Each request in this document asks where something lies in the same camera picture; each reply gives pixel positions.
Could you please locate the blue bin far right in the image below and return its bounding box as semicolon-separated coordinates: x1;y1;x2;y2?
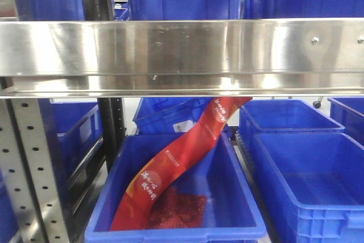
328;97;364;145

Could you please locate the blue bin with banner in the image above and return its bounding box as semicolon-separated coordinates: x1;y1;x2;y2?
84;133;267;243

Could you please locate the perforated steel shelf post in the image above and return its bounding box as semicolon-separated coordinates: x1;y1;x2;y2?
1;98;75;242

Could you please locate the blue bin rear right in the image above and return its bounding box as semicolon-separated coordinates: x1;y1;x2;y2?
238;99;345;158

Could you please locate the stainless steel shelf rail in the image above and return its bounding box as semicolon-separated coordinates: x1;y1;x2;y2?
1;18;363;98

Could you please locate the blue bin front right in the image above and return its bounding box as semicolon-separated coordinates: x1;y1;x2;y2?
252;133;363;242

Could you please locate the red printed banner strip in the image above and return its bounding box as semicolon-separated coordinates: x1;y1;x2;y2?
110;97;252;231

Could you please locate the blue tilted bin rear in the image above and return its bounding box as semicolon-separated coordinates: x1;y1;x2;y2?
133;97;212;134

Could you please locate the red mesh packet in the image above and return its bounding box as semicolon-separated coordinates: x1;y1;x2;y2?
146;187;207;229

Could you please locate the blue bin lower left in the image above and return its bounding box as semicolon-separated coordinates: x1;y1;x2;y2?
51;102;103;178

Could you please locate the black shelf upright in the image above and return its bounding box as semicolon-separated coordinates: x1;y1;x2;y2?
83;0;126;171

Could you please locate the blue bin upper middle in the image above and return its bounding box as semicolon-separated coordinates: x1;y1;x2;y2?
128;0;241;20

